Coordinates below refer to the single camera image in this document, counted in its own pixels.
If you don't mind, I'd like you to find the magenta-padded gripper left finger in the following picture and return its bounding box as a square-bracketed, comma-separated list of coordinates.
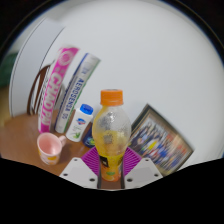
[59, 146, 102, 190]

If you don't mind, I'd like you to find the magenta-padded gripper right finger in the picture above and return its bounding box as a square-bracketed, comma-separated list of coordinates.
[121, 147, 164, 190]

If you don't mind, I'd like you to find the orange juice bottle orange cap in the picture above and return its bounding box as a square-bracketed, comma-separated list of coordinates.
[91, 88, 133, 183]

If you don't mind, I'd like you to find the framed group photo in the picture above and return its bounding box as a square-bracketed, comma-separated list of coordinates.
[128, 103, 195, 177]

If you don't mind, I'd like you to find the pink mug with yellow print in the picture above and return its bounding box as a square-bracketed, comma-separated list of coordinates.
[36, 132, 68, 166]

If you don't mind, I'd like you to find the white lotion bottle blue cap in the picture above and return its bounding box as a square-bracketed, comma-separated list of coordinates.
[65, 103, 95, 143]

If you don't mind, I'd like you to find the green plastic crate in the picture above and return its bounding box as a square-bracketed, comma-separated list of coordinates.
[0, 53, 18, 88]

